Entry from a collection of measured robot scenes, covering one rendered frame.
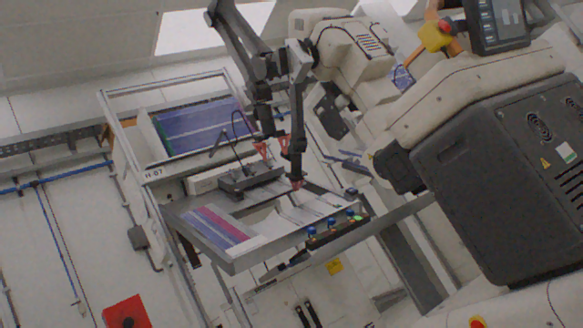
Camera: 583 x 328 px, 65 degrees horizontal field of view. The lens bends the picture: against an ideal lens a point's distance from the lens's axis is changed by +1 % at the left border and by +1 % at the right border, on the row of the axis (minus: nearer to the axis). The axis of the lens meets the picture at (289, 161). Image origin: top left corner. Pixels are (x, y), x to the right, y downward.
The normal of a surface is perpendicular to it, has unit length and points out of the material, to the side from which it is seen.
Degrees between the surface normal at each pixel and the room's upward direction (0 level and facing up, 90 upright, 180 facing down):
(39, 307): 90
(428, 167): 90
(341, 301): 90
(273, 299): 90
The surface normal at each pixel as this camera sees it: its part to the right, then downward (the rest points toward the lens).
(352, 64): -0.77, 0.25
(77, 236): 0.38, -0.46
